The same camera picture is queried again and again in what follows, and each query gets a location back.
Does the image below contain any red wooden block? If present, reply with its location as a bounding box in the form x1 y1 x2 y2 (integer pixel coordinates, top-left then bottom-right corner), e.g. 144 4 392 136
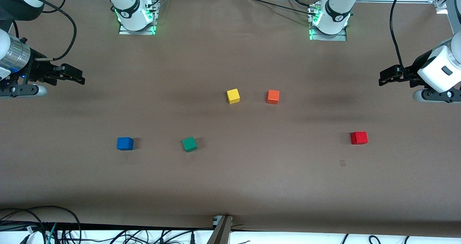
350 131 368 145

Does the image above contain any blue wooden block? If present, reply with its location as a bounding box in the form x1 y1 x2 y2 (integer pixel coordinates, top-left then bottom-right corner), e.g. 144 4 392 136
117 137 134 151

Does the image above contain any green wooden block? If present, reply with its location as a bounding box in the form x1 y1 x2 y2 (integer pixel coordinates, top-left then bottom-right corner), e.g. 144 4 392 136
182 136 198 152

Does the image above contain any yellow wooden block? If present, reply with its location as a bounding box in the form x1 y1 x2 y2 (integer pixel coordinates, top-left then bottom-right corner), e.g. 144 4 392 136
227 88 241 105

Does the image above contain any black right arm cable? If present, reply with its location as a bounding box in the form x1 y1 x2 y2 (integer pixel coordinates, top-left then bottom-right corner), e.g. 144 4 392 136
0 0 77 61

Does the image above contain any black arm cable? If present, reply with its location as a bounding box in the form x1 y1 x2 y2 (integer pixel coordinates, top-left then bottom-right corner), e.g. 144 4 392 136
0 0 77 61
390 0 415 80

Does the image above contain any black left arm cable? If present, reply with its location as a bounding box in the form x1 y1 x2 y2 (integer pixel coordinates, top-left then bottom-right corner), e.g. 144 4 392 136
390 0 415 80

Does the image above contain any thin aluminium frame rail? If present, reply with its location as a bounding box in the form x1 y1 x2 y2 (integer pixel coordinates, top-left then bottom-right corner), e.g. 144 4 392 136
360 0 436 3

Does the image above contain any black base cable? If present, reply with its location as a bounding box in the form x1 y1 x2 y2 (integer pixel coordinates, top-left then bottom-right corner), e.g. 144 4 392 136
247 0 314 14
285 0 317 8

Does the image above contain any black looped cable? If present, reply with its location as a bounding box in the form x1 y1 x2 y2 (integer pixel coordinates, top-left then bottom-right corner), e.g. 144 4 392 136
0 206 82 244

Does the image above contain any teal cable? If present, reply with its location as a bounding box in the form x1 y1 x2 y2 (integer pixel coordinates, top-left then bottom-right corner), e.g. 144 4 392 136
46 222 58 244

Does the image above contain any grey metal post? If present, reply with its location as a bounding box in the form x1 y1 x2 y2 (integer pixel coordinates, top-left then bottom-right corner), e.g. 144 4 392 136
206 215 233 244

